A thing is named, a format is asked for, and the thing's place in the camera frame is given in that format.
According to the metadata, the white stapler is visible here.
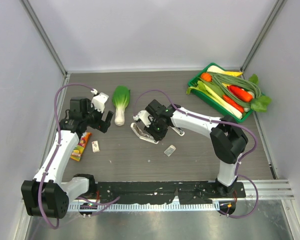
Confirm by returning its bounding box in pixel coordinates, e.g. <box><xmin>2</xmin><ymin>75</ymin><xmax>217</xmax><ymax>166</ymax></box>
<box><xmin>130</xmin><ymin>122</ymin><xmax>159</xmax><ymax>144</ymax></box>

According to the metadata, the staples box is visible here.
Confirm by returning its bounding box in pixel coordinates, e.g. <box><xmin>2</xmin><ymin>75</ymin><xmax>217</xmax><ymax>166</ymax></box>
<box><xmin>91</xmin><ymin>140</ymin><xmax>100</xmax><ymax>153</ymax></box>

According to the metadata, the staples tray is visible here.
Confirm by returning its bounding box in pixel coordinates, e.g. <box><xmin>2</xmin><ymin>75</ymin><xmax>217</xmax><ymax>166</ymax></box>
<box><xmin>164</xmin><ymin>145</ymin><xmax>176</xmax><ymax>157</ymax></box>

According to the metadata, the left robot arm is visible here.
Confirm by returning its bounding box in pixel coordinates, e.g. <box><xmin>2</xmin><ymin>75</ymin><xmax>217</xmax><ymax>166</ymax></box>
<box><xmin>21</xmin><ymin>93</ymin><xmax>114</xmax><ymax>219</ymax></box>

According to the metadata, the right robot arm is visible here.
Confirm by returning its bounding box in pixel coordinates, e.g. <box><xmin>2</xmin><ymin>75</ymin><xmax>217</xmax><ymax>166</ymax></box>
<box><xmin>137</xmin><ymin>99</ymin><xmax>248</xmax><ymax>198</ymax></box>

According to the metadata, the green bok choy toy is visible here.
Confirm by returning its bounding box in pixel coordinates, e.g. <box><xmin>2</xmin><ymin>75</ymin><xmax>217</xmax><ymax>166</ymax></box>
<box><xmin>112</xmin><ymin>85</ymin><xmax>130</xmax><ymax>126</ymax></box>

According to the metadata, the colourful snack packet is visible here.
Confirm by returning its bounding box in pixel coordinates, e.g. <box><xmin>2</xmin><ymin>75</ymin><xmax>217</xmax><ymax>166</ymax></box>
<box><xmin>70</xmin><ymin>132</ymin><xmax>92</xmax><ymax>162</ymax></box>

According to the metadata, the green plastic tray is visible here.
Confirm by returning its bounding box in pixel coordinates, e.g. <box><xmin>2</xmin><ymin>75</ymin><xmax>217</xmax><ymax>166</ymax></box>
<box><xmin>187</xmin><ymin>62</ymin><xmax>265</xmax><ymax>125</ymax></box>

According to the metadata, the pale green leek toy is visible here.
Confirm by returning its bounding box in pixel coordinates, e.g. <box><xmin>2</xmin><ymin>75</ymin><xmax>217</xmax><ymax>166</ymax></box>
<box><xmin>186</xmin><ymin>80</ymin><xmax>243</xmax><ymax>119</ymax></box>

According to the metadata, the orange pumpkin toy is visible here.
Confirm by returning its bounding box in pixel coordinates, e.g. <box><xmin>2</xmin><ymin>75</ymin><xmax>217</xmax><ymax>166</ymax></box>
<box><xmin>200</xmin><ymin>72</ymin><xmax>212</xmax><ymax>82</ymax></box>

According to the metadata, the red chili pepper toy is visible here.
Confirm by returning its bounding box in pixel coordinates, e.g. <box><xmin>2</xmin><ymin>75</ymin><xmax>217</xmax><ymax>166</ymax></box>
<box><xmin>222</xmin><ymin>95</ymin><xmax>245</xmax><ymax>114</ymax></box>

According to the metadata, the green long beans bundle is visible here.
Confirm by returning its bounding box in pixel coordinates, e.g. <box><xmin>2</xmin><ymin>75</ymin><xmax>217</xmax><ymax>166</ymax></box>
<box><xmin>208</xmin><ymin>72</ymin><xmax>265</xmax><ymax>112</ymax></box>

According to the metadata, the white radish toy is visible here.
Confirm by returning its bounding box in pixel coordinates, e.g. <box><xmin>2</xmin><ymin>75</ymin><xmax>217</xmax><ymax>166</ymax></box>
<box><xmin>206</xmin><ymin>65</ymin><xmax>226</xmax><ymax>74</ymax></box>

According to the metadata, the orange carrot toy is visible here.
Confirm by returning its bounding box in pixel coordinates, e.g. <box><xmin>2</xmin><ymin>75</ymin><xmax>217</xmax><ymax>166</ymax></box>
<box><xmin>227</xmin><ymin>85</ymin><xmax>253</xmax><ymax>103</ymax></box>

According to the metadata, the yellow corn toy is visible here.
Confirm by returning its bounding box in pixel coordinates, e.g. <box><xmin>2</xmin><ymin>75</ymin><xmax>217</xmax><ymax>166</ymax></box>
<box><xmin>222</xmin><ymin>71</ymin><xmax>243</xmax><ymax>77</ymax></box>

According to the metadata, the green lettuce leaf toy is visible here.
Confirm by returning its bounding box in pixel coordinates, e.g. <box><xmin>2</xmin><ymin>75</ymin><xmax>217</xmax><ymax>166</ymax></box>
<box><xmin>248</xmin><ymin>74</ymin><xmax>272</xmax><ymax>113</ymax></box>

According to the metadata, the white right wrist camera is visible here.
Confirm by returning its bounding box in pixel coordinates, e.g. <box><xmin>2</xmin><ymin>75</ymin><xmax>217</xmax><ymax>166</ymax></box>
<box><xmin>133</xmin><ymin>110</ymin><xmax>152</xmax><ymax>128</ymax></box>

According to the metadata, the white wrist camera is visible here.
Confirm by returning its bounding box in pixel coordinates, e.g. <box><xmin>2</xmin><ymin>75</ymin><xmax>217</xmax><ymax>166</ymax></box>
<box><xmin>133</xmin><ymin>110</ymin><xmax>152</xmax><ymax>128</ymax></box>
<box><xmin>90</xmin><ymin>88</ymin><xmax>109</xmax><ymax>114</ymax></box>

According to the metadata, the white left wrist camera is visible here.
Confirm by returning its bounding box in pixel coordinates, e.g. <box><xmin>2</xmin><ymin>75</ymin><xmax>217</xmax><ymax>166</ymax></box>
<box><xmin>90</xmin><ymin>88</ymin><xmax>109</xmax><ymax>114</ymax></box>

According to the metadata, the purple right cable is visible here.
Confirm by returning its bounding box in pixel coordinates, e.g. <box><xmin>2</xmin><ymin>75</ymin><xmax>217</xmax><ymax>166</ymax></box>
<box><xmin>134</xmin><ymin>89</ymin><xmax>260</xmax><ymax>219</ymax></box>

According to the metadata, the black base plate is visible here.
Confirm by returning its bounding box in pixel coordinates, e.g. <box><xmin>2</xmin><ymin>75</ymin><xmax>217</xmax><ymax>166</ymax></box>
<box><xmin>96</xmin><ymin>180</ymin><xmax>246</xmax><ymax>205</ymax></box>

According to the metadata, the perforated cable duct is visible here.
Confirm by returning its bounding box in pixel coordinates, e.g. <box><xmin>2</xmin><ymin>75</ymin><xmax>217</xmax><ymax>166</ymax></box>
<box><xmin>68</xmin><ymin>201</ymin><xmax>220</xmax><ymax>213</ymax></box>

